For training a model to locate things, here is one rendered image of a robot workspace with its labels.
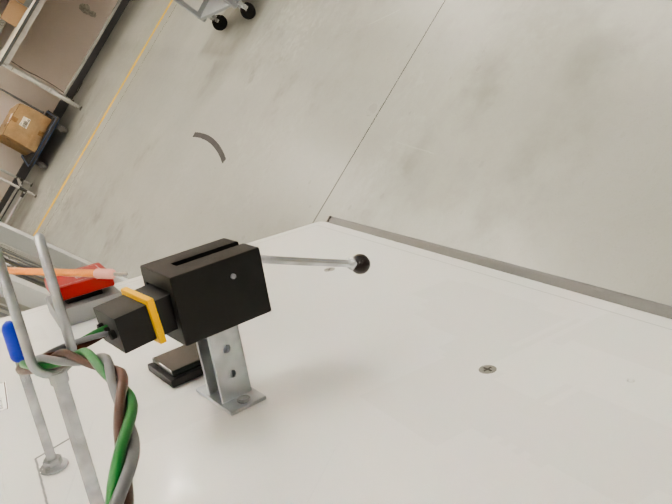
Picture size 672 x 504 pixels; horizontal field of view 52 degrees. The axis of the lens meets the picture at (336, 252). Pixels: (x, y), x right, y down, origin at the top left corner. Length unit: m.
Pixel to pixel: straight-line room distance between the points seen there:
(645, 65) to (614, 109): 0.13
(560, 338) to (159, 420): 0.25
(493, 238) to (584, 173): 0.28
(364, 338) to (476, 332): 0.07
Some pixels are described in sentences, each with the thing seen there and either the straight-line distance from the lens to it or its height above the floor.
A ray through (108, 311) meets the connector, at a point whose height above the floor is 1.15.
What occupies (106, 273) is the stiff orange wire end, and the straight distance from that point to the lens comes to 0.36.
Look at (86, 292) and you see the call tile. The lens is 0.62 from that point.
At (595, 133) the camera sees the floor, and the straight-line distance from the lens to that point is 1.85.
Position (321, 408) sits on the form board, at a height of 1.03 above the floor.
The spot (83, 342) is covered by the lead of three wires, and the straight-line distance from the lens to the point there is 0.38.
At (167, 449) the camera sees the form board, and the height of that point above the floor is 1.09.
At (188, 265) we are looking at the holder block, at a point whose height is 1.12.
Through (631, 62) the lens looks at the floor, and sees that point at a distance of 1.94.
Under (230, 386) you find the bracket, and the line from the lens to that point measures 0.42.
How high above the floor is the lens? 1.27
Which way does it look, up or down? 33 degrees down
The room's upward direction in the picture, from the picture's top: 60 degrees counter-clockwise
